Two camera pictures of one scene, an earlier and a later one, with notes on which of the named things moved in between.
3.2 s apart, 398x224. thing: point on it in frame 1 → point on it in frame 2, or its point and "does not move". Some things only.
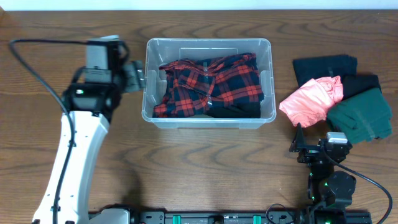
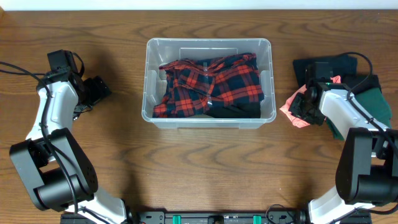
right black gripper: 310,151 → 316,119
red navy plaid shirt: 193,87 does not move
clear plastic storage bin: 209,83 does not move
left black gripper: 134,76 → 97,90
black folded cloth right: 355,84 does not move
